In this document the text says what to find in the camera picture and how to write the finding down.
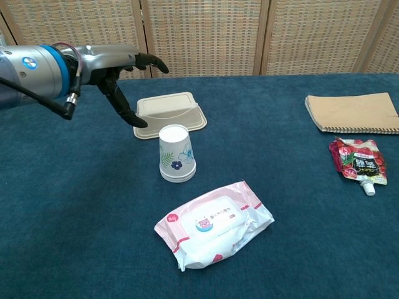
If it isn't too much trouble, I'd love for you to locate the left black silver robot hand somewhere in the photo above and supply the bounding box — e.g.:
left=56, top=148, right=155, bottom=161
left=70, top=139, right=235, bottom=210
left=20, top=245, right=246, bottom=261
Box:
left=64, top=44, right=170, bottom=129

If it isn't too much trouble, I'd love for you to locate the white floral paper cup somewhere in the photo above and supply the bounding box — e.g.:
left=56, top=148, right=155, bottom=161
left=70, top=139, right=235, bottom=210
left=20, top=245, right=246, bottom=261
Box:
left=160, top=171, right=197, bottom=181
left=161, top=176, right=196, bottom=184
left=158, top=124, right=197, bottom=176

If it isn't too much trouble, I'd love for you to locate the woven bamboo screen panel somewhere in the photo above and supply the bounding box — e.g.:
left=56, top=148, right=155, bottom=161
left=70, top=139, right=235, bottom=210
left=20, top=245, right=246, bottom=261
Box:
left=257, top=0, right=389, bottom=77
left=0, top=12, right=20, bottom=47
left=138, top=0, right=271, bottom=78
left=355, top=0, right=399, bottom=75
left=0, top=0, right=153, bottom=79

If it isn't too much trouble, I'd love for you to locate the beige lidded food container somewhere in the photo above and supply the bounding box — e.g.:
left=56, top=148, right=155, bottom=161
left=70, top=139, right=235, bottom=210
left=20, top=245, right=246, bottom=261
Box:
left=133, top=91, right=209, bottom=140

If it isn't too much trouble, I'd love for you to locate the blue felt table cloth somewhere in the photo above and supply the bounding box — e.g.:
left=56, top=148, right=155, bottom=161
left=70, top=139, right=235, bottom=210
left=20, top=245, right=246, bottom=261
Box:
left=0, top=73, right=399, bottom=299

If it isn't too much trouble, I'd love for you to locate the pink white wet wipes pack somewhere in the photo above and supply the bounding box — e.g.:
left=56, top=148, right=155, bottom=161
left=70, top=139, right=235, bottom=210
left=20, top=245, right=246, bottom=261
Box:
left=153, top=181, right=276, bottom=273

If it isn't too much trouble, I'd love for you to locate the tan spiral notebook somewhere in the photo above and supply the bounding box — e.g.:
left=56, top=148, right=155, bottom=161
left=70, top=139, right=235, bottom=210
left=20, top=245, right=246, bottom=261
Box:
left=304, top=92, right=399, bottom=135

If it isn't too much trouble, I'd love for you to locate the red spouted drink pouch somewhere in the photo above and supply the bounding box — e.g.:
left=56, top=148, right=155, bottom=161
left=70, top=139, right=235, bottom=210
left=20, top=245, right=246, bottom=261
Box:
left=328, top=136, right=388, bottom=197

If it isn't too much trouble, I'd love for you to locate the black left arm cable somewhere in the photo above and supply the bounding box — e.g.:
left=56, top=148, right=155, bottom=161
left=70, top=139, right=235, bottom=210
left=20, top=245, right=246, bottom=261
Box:
left=0, top=74, right=83, bottom=121

